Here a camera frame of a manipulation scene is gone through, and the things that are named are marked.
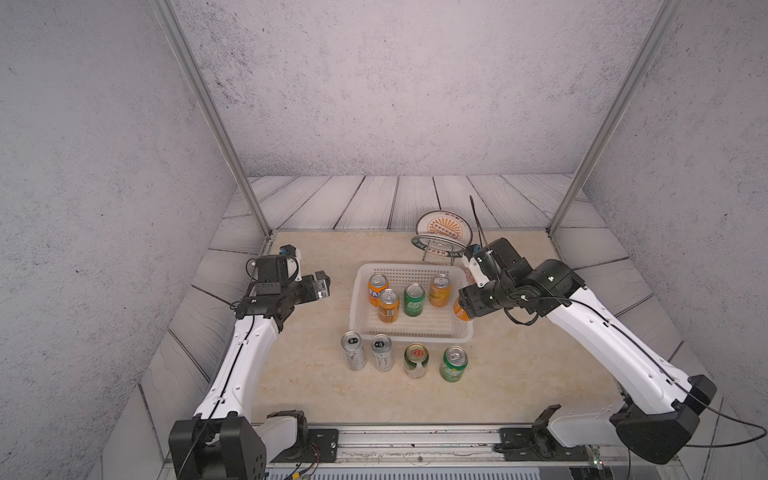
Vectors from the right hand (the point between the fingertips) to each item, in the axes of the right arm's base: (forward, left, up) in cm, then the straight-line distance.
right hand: (474, 297), depth 71 cm
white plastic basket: (+6, +6, -25) cm, 27 cm away
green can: (+9, +13, -15) cm, 22 cm away
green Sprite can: (-9, +4, -16) cm, 19 cm away
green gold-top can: (-9, +13, -15) cm, 22 cm away
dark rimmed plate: (+28, +5, -12) cm, 31 cm away
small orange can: (+7, +21, -15) cm, 26 cm away
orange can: (+12, +6, -15) cm, 20 cm away
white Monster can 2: (-6, +30, -12) cm, 33 cm away
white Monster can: (-8, +22, -12) cm, 26 cm away
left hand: (+9, +39, -5) cm, 41 cm away
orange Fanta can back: (+14, +25, -14) cm, 32 cm away
